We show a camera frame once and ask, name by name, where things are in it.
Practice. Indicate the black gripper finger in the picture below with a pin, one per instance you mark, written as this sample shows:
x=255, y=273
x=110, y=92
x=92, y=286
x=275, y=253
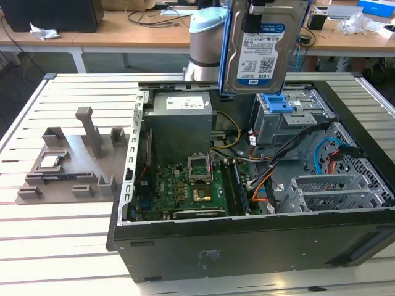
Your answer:
x=257, y=7

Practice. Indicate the hard disk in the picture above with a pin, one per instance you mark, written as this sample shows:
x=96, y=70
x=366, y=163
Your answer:
x=262, y=55

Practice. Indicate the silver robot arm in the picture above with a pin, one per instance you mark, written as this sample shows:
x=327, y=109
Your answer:
x=203, y=46

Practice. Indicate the metal disk bay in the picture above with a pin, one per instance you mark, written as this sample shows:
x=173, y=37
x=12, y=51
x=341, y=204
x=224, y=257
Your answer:
x=324, y=185

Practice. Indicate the small black container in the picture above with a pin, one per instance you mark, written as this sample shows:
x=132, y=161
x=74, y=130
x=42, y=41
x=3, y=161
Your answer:
x=316, y=21

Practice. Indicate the cluttered wooden desk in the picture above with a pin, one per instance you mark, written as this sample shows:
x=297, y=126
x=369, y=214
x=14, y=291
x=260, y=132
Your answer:
x=333, y=41

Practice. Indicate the clear plastic bag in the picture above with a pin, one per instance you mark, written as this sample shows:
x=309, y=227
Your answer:
x=353, y=24

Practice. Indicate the blue plastic latch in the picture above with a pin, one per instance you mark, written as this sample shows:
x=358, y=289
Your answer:
x=276, y=103

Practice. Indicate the blue white box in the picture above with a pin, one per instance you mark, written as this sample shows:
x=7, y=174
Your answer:
x=376, y=6

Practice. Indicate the metal drive cage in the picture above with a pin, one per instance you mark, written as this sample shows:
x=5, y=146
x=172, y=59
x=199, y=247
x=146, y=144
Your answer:
x=277, y=129

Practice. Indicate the small white open box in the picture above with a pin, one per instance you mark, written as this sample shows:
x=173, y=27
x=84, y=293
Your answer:
x=389, y=32

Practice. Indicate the grey power supply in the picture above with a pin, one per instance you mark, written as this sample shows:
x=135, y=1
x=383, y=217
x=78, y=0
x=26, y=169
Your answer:
x=179, y=129

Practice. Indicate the thin locking lever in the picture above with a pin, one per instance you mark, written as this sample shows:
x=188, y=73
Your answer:
x=210, y=166

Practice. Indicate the long wooden desk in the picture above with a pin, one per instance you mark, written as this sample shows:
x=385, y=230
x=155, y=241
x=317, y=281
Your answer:
x=92, y=37

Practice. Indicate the blue RAM slot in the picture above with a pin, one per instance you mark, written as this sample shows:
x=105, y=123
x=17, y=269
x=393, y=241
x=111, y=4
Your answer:
x=241, y=191

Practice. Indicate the black RAM slot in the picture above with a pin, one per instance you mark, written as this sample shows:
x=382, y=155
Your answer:
x=228, y=191

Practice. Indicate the CPU socket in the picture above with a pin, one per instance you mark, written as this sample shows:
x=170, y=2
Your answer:
x=202, y=195

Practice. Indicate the green motherboard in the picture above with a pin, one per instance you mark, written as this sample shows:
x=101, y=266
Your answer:
x=166, y=191

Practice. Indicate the large black box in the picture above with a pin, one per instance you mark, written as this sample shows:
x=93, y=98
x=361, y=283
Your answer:
x=46, y=15

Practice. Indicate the crumpled white paper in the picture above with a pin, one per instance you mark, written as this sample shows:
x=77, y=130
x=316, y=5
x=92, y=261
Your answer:
x=43, y=32

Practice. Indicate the grey parts rack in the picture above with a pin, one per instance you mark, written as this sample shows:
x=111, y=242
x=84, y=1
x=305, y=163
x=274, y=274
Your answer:
x=77, y=160

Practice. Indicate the black PC case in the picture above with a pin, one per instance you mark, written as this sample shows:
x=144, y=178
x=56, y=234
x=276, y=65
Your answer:
x=216, y=246

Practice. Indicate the silver CPU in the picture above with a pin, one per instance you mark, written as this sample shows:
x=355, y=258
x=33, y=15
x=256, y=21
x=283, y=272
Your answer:
x=50, y=161

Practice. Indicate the dark blue RAM stick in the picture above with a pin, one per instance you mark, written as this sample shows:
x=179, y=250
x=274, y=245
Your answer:
x=58, y=178

